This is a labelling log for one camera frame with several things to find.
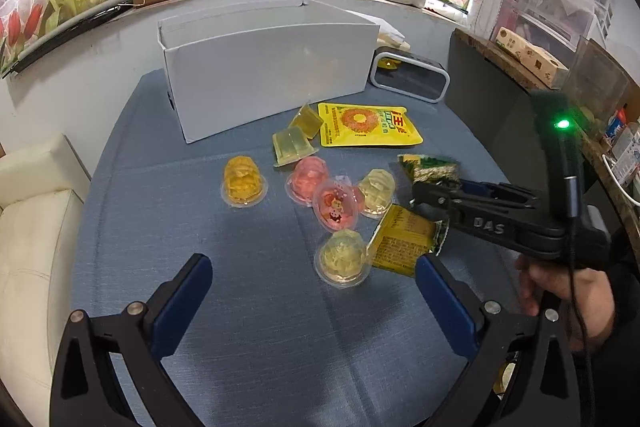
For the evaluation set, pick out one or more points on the clear plastic container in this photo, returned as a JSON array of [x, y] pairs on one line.
[[600, 77]]

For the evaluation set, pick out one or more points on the person's right hand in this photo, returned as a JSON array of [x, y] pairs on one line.
[[555, 292]]

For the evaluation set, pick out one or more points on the square yellow jelly cup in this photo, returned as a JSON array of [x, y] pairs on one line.
[[306, 122], [292, 149]]

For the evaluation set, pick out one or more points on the white leather sofa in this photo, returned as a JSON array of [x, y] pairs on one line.
[[35, 257]]

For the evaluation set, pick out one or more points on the beige printed carton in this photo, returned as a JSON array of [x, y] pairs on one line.
[[530, 57]]

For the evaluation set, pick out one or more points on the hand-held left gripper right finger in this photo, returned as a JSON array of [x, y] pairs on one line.
[[445, 307]]

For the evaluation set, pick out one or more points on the orange round jelly cup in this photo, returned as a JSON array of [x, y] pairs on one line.
[[243, 182]]

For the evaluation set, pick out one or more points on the small white carton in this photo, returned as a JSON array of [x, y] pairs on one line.
[[627, 157]]

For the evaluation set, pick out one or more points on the pale white jelly cup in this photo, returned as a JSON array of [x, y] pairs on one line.
[[377, 192]]

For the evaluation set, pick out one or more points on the clear plastic storage drawers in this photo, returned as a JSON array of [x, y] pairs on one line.
[[545, 17]]

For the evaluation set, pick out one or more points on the white cardboard box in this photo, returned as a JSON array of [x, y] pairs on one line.
[[260, 77]]

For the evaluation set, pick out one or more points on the red printed jelly cup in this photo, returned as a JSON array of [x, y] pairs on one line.
[[335, 204]]

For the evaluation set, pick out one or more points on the pale yellow round jelly cup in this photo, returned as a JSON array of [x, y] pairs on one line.
[[342, 257]]

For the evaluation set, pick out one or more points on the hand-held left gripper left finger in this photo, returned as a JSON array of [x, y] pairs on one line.
[[182, 302]]

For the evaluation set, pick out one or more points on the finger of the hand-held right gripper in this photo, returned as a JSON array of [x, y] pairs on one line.
[[480, 222], [480, 189]]

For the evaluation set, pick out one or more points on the blue tablecloth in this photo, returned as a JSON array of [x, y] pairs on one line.
[[280, 332]]

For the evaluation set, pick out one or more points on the yellow green-edged snack packet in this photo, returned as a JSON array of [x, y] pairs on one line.
[[400, 239]]

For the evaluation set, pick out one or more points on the green snack packet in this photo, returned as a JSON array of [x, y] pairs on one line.
[[432, 169]]

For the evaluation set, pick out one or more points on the yellow sunflower snack packet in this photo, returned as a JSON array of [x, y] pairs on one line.
[[365, 124]]

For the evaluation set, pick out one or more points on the pink round jelly cup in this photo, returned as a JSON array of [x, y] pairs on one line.
[[305, 179]]

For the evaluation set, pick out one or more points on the black speaker clock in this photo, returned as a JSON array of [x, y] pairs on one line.
[[410, 79]]

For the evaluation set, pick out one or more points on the brown stone counter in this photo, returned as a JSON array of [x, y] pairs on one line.
[[495, 54]]

